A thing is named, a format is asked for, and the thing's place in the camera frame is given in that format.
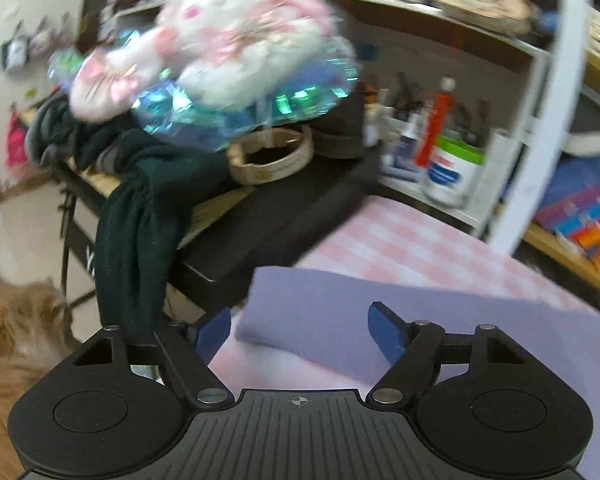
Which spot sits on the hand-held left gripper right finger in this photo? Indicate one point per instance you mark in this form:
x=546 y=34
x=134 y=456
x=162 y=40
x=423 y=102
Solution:
x=383 y=331

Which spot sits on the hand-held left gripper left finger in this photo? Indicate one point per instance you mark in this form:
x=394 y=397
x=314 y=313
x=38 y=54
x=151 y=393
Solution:
x=213 y=331

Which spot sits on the lavender purple cloth garment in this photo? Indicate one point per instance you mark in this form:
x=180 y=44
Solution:
x=432 y=305

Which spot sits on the grey dark clothes pile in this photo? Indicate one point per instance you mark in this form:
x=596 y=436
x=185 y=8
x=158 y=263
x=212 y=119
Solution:
x=70 y=135

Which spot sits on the pink checkered bed sheet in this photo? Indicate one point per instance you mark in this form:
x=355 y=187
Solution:
x=410 y=240

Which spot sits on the dark green hanging garment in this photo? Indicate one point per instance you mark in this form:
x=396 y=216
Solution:
x=135 y=230

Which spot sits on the black side table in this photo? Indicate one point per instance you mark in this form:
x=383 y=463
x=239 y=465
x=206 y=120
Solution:
x=260 y=210

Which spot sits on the white green label tub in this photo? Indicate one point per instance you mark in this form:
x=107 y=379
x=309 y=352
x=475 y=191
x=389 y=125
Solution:
x=452 y=170

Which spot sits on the small white spray bottle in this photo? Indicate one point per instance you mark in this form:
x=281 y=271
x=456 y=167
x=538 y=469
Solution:
x=405 y=147

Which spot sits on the round wooden hoop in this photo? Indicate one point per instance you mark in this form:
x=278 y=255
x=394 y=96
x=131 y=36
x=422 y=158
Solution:
x=272 y=152

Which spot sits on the orange furry cat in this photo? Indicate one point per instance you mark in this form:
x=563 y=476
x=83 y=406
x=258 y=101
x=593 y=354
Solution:
x=17 y=355

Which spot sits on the red white tube bottle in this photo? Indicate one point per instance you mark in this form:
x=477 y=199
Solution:
x=436 y=120

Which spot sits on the stack of colourful books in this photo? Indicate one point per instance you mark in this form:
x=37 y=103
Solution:
x=582 y=215

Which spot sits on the white shelf unit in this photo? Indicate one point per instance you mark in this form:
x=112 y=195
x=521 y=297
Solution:
x=505 y=85

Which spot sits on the white pink plush toy bouquet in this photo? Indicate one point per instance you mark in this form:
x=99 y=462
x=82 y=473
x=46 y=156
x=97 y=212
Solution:
x=230 y=45

